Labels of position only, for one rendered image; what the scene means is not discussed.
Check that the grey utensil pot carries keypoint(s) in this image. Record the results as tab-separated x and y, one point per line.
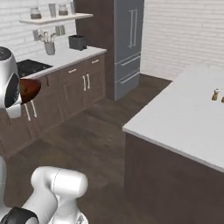
50	48

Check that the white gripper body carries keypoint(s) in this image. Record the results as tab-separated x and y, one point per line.
14	110

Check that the grey double wall outlet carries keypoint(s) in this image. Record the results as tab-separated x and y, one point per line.
60	30

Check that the brown kitchen island cabinet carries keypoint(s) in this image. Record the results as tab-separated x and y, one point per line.
175	189

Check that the black hob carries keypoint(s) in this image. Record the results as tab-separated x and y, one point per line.
30	67

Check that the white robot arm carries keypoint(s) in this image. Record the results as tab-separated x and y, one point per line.
55	186

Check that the grey cup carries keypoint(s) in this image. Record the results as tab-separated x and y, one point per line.
52	10

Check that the glass jar with brown contents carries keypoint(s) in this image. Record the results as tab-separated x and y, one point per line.
63	10
35	13

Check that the brown cupboard run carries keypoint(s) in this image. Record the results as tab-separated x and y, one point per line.
73	87

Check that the white wall shelf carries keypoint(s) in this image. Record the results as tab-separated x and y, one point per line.
55	18

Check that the grey fridge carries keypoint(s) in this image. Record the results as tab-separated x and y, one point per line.
128	49

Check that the kitchen tools in pot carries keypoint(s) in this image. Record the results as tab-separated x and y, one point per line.
46	36

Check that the black toaster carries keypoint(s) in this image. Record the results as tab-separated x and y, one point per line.
77	42

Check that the tall brown cabinet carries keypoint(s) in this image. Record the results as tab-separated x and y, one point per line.
93	26

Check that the grey canister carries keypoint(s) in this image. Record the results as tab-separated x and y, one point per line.
72	7

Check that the reddish-brown bowl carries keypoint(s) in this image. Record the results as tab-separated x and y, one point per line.
29	89

